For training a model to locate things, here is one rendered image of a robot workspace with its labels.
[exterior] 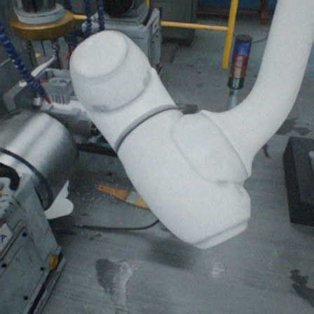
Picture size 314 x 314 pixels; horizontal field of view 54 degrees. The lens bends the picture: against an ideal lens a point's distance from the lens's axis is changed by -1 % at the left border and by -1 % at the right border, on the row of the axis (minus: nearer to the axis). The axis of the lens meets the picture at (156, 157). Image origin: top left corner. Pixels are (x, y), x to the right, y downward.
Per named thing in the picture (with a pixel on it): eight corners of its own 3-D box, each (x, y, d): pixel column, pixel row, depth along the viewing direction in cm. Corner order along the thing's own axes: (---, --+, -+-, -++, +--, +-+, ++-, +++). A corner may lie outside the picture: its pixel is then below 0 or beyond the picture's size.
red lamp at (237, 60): (230, 66, 112) (232, 54, 109) (231, 59, 116) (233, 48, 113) (247, 68, 111) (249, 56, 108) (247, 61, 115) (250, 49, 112)
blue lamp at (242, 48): (232, 54, 109) (234, 41, 106) (233, 48, 113) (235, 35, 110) (249, 56, 108) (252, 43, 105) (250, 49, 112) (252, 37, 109)
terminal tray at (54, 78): (36, 101, 103) (31, 82, 98) (52, 85, 110) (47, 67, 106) (69, 106, 101) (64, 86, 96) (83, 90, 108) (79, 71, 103)
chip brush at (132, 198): (95, 193, 109) (95, 191, 108) (102, 183, 112) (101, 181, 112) (148, 210, 103) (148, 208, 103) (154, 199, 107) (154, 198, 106)
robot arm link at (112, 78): (84, 104, 50) (126, 168, 46) (37, 47, 35) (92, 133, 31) (139, 68, 51) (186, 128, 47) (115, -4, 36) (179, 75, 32)
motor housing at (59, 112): (41, 144, 110) (26, 98, 97) (65, 114, 124) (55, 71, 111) (92, 153, 106) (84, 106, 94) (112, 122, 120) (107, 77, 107)
